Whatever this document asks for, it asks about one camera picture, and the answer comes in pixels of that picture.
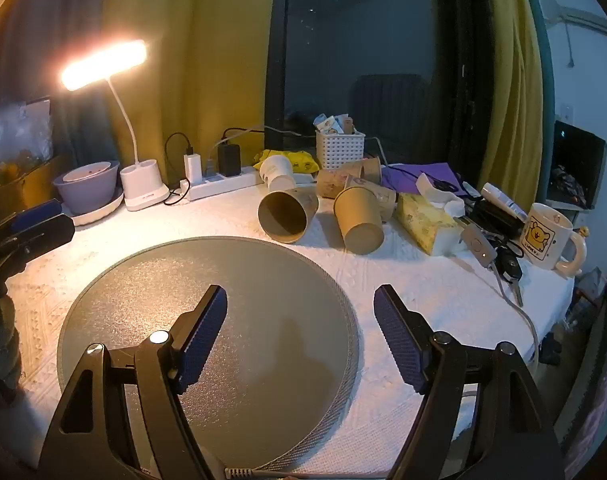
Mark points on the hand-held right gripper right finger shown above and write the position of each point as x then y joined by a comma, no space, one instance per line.
398,340

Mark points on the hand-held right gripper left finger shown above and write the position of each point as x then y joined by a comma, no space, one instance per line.
203,340

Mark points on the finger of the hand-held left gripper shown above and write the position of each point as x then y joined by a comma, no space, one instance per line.
33,214
41,237

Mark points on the brown paper cup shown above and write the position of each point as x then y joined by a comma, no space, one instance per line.
286,212
358,217
371,169
333,182
386,200

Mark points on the white paper cup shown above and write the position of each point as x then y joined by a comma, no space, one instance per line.
278,172

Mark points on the purple bowl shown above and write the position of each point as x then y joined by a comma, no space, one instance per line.
86,185

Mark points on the round grey glass turntable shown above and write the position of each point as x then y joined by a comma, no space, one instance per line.
208,280

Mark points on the white plate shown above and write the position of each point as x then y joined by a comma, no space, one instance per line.
103,211

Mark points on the clear plastic bag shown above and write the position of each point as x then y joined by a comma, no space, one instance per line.
18,130

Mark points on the black flexible tripod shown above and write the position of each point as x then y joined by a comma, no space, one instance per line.
3,340

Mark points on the white desk lamp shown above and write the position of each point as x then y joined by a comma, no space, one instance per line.
133,160

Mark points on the yellow tissue pack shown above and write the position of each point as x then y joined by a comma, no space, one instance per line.
428,224

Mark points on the white key fob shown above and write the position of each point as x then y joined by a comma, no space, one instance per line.
477,246

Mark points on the black car key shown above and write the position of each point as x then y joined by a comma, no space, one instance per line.
511,267

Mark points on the white tissue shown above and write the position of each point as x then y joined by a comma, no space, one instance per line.
441,192

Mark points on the white power strip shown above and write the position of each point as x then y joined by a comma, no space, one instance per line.
218,186

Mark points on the black box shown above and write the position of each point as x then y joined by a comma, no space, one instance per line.
496,217

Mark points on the white charger plug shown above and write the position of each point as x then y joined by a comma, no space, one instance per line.
192,166

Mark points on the white tube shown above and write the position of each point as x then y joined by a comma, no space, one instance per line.
503,199

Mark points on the white bear print mug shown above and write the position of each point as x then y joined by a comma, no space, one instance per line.
546,235

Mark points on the black charger plug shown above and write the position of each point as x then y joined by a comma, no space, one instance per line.
228,159

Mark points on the white plastic basket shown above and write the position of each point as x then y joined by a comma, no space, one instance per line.
339,150

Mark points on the yellow curtain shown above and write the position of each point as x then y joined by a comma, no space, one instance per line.
513,85
183,60

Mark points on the snack packets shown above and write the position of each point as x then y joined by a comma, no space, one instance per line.
333,124

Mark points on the black laptop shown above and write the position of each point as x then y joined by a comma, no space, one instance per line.
578,172

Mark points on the white air conditioner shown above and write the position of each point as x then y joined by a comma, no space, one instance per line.
583,17

